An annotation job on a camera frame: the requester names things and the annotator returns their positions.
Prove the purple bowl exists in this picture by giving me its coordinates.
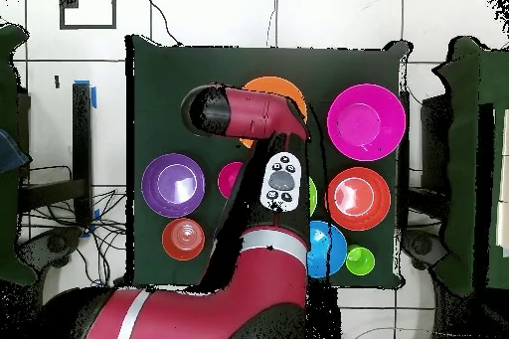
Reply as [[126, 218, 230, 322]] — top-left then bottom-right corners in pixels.
[[140, 152, 207, 220]]

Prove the small crimson bowl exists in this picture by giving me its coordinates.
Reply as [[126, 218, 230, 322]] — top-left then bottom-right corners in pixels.
[[217, 161, 245, 200]]

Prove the green bowl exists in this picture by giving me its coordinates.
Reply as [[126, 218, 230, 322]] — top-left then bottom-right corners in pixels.
[[307, 175, 319, 219]]

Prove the small red-orange bowl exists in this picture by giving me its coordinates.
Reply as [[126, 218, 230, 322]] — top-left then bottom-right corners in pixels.
[[160, 217, 207, 262]]

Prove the blue bowl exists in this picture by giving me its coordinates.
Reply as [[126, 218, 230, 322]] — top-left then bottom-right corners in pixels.
[[306, 220, 348, 279]]

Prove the dark green tablecloth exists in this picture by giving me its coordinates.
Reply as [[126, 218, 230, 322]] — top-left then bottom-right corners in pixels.
[[124, 34, 413, 290]]

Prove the pink bowl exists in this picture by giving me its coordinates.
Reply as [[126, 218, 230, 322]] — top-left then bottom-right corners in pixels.
[[326, 83, 408, 162]]

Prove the large red-orange bowl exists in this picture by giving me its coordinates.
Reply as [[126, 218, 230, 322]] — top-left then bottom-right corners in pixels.
[[325, 166, 393, 233]]

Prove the green cup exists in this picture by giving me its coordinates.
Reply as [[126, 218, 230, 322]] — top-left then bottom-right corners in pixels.
[[344, 244, 376, 277]]

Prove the blue tape strip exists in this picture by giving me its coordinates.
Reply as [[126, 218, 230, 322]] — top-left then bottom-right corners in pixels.
[[73, 79, 98, 109]]

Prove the black bench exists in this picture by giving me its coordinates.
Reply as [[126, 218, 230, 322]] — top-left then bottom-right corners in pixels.
[[17, 82, 93, 229]]

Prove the green cloth side table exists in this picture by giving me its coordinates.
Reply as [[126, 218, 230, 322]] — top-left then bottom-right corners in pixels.
[[0, 22, 39, 288], [432, 35, 509, 296]]

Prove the white box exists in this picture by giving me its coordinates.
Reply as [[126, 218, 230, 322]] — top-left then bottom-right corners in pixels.
[[495, 107, 509, 258]]

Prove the tangle of cables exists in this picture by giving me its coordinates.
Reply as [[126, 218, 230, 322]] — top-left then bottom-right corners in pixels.
[[17, 165, 128, 288]]

